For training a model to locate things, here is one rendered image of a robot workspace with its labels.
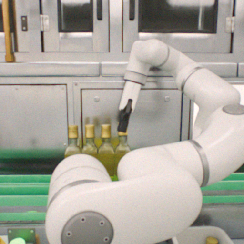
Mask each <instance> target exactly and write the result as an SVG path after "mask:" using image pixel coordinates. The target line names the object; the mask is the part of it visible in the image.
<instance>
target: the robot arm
mask: <svg viewBox="0 0 244 244"><path fill-rule="evenodd" d="M150 65H152V66H155V67H157V68H159V69H162V70H164V71H167V72H168V73H169V74H171V75H172V76H173V77H175V78H176V87H177V89H178V90H180V91H181V92H182V93H183V94H184V95H185V96H187V97H188V98H190V99H191V101H193V102H194V103H195V104H196V105H198V108H199V110H198V113H197V116H196V118H195V122H194V127H193V138H192V139H190V140H187V141H182V142H175V143H169V144H164V145H157V146H153V147H147V148H140V149H136V150H133V151H130V152H129V153H128V154H126V155H124V156H123V157H122V159H121V161H120V162H119V164H118V168H117V176H118V180H119V181H118V182H112V181H111V179H110V176H109V174H108V172H107V171H106V169H105V168H104V166H103V164H102V163H100V162H99V161H98V160H97V159H96V158H94V157H92V156H89V155H85V154H77V155H72V156H70V157H68V158H65V159H64V160H63V161H62V162H61V163H60V164H58V166H57V167H56V169H55V171H54V172H53V175H52V178H51V181H50V186H49V193H48V203H47V210H46V217H45V227H46V234H47V238H48V242H49V244H153V243H157V242H161V241H164V240H167V239H171V238H173V237H175V236H176V235H178V234H180V233H182V232H183V231H185V230H186V229H187V228H188V227H189V226H190V225H192V223H193V222H194V220H195V219H196V218H197V217H198V215H199V212H200V210H201V207H202V192H201V189H200V188H201V187H206V186H209V185H212V184H214V183H216V182H218V181H220V180H222V179H224V178H226V177H227V176H229V175H230V174H232V173H234V172H235V171H236V170H237V169H238V168H239V167H240V166H241V165H243V163H244V105H242V104H240V101H241V95H240V93H239V91H238V90H237V89H236V88H235V87H233V86H232V85H230V84H229V83H228V82H227V81H225V80H223V79H221V78H220V77H219V76H217V75H215V74H214V73H212V72H211V71H209V70H208V69H207V68H205V67H204V66H202V65H200V64H199V63H198V62H195V61H193V60H191V59H190V58H188V57H187V56H186V55H184V54H183V53H181V52H179V51H178V50H177V49H175V48H173V47H171V46H169V45H167V44H165V43H164V42H162V41H160V40H157V39H150V40H146V41H135V42H134V43H133V45H132V49H131V54H130V57H129V61H128V65H127V68H126V71H125V76H124V79H123V80H124V81H125V82H126V84H125V87H124V90H123V94H122V99H121V103H120V105H119V110H120V111H121V109H123V110H122V115H121V117H120V119H119V124H118V126H117V131H119V132H124V133H126V130H127V129H128V124H129V118H130V115H131V113H132V112H134V109H135V106H136V103H137V99H138V96H139V92H140V90H141V86H145V83H146V80H147V76H148V72H149V69H150Z"/></svg>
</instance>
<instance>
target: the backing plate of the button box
mask: <svg viewBox="0 0 244 244"><path fill-rule="evenodd" d="M7 234H8V244H10V242H11V241H12V240H14V239H17V238H22V239H23V240H24V241H25V243H33V244H36V238H35V228H7Z"/></svg>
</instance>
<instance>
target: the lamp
mask: <svg viewBox="0 0 244 244"><path fill-rule="evenodd" d="M10 244H25V241H24V240H23V239H22V238H17V239H14V240H12V241H11V242H10Z"/></svg>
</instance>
